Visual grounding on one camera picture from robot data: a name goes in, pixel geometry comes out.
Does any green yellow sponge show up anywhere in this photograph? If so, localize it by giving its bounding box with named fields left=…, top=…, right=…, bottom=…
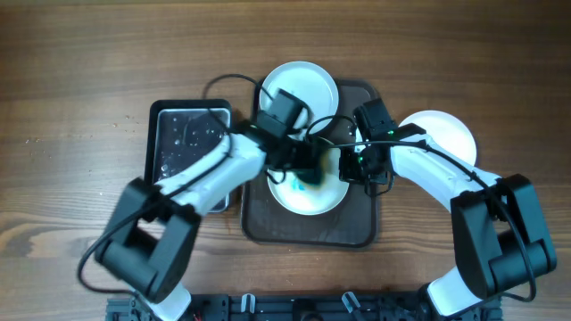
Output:
left=293, top=149, right=331, bottom=187

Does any white plate top blue stain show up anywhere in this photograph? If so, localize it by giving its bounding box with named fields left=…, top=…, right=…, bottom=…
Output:
left=262, top=61, right=339, bottom=139

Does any white plate blue stain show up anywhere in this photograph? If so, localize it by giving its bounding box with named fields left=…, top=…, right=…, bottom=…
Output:
left=399, top=110, right=477, bottom=166
left=262, top=61, right=339, bottom=139

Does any white plate front blue stain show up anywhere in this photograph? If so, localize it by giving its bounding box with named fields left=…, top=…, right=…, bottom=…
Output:
left=399, top=110, right=477, bottom=166

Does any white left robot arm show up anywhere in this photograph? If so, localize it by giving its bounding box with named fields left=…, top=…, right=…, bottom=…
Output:
left=88, top=130, right=323, bottom=320

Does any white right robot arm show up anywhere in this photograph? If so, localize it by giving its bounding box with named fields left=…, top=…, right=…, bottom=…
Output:
left=339, top=124, right=557, bottom=317

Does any large brown serving tray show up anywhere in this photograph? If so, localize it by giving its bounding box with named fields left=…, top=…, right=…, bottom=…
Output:
left=241, top=78, right=380, bottom=249

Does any small black water tray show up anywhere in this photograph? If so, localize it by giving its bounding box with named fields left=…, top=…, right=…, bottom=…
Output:
left=144, top=99, right=232, bottom=185

